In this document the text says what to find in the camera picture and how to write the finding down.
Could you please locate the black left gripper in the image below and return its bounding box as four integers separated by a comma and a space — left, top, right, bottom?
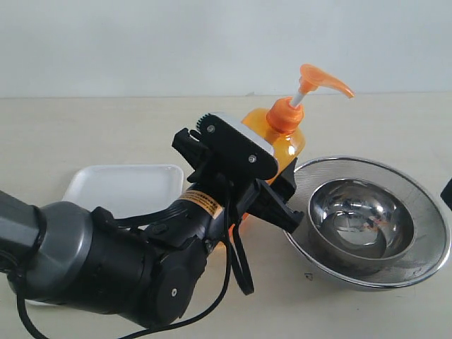
172, 128, 304, 233

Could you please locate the orange pump soap bottle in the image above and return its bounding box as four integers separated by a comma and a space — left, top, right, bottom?
241, 64, 355, 174

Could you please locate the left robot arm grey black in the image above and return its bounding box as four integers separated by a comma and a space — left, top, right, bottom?
1, 129, 303, 330

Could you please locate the small stainless steel bowl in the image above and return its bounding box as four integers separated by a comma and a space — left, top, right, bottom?
307, 178, 417, 275

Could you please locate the steel mesh strainer basin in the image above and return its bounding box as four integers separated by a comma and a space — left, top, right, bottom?
287, 156, 451, 291

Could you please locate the white rectangular plastic tray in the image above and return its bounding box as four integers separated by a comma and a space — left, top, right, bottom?
25, 165, 183, 304

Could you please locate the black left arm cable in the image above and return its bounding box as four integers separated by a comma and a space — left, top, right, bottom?
13, 179, 256, 339

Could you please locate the left wrist camera black silver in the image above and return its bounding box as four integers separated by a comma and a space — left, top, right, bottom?
196, 112, 278, 180

